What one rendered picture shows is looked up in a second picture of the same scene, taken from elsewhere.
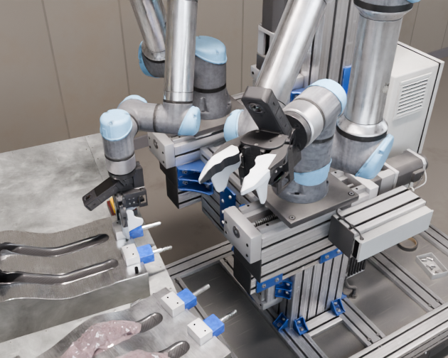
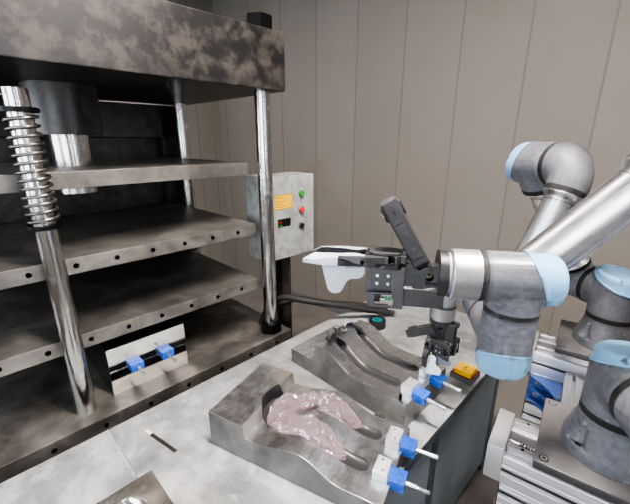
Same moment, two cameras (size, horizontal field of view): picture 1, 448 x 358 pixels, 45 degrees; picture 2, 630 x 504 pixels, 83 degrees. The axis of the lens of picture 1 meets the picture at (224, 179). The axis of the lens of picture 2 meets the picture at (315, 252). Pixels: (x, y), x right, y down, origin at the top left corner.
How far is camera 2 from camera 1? 0.71 m
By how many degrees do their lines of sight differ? 62
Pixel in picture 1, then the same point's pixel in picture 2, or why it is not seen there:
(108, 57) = not seen: hidden behind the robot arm
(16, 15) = not seen: hidden behind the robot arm
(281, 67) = (540, 244)
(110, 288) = (377, 393)
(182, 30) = (539, 224)
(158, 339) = (357, 445)
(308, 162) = (483, 337)
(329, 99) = (518, 265)
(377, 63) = not seen: outside the picture
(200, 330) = (379, 466)
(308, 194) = (591, 454)
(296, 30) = (582, 211)
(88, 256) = (392, 369)
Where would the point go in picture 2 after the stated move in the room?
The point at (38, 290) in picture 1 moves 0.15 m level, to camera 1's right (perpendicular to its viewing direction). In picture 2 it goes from (341, 358) to (363, 384)
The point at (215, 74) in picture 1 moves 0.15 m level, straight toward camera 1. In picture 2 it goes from (612, 304) to (578, 314)
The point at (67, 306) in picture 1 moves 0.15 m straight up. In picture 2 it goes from (349, 382) to (350, 342)
